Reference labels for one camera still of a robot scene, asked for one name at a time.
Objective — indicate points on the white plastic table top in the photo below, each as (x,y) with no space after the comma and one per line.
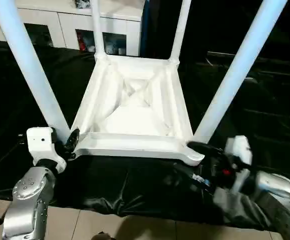
(135,110)

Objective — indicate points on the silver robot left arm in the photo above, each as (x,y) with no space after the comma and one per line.
(27,200)

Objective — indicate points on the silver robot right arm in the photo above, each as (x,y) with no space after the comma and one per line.
(280,192)

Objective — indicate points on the black plastic mat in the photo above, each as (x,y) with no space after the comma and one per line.
(135,190)

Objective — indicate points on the white glass-door cabinet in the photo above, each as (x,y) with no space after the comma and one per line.
(60,22)

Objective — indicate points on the dark patterned jar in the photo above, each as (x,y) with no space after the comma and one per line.
(82,3)

